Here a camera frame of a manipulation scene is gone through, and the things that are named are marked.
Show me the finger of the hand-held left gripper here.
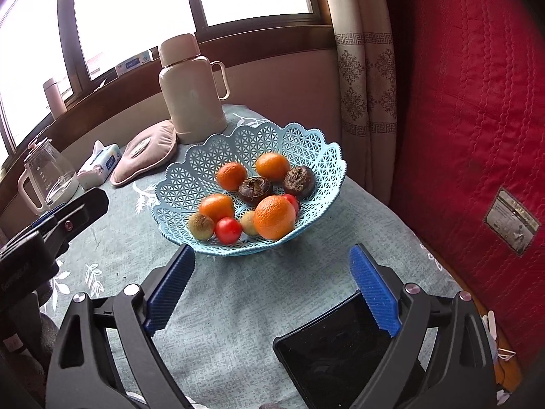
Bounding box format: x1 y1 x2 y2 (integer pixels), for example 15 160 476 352
32 204 69 228
42 187 110 251

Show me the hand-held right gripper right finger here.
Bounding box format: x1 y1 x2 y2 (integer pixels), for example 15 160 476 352
349 243 497 409

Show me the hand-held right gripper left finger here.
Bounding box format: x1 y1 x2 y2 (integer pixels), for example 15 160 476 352
45 244 197 409

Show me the brown kiwi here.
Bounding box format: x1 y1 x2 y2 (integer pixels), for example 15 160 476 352
188 213 216 240

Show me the small oval orange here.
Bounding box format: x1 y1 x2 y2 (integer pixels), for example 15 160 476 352
198 194 236 222

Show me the brown longan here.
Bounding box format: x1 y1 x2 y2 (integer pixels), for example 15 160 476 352
240 210 257 237

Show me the light blue plastic basket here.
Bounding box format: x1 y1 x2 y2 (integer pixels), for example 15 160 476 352
152 121 345 257

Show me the bumpy tangerine with stem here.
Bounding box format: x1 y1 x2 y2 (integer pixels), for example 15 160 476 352
254 195 296 241

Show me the small dark mangosteen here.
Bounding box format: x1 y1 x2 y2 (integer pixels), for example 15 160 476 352
283 166 316 199

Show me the dark orange tangerine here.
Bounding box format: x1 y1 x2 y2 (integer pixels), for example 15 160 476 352
216 162 248 192

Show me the large dark mangosteen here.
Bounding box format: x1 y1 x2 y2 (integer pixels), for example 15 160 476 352
237 176 274 205

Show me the large smooth orange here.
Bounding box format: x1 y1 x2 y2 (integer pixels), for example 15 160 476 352
255 152 291 182

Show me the white blue tissue pack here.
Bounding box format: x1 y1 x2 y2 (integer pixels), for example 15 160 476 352
77 140 124 190

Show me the black tablet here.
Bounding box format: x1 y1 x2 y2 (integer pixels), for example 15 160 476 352
272 290 426 409

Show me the pink hot water bag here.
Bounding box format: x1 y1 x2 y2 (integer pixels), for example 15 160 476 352
111 120 178 187

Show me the pink tumbler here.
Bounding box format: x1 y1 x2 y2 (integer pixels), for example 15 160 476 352
43 78 68 120

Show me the blue white box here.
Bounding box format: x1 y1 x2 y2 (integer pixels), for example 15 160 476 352
115 50 154 75

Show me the cream thermos jug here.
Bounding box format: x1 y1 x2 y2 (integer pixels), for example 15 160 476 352
158 33 231 145

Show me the red quilt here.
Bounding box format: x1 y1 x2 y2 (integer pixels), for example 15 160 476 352
377 0 545 376

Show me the patterned beige curtain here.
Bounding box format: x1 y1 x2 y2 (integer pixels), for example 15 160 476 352
315 0 399 199

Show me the glass kettle with white handle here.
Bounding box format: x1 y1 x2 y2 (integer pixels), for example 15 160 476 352
17 137 81 216

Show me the brown wooden window frame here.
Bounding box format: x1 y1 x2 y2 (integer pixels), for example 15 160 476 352
0 0 337 171

